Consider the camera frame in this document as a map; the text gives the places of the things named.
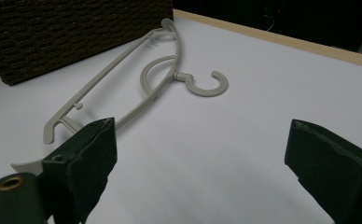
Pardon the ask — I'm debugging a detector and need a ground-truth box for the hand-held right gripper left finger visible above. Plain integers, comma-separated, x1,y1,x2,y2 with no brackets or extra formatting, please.
41,117,118,224

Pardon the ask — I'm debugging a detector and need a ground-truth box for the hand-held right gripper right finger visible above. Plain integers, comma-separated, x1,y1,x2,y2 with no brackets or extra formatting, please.
284,119,362,224

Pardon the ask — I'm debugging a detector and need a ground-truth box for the grey plastic clothes hanger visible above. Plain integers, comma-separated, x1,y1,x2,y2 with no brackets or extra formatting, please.
10,18,230,177

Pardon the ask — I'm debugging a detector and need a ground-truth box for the brown woven basket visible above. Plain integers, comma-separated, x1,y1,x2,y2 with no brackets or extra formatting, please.
0,0,174,87

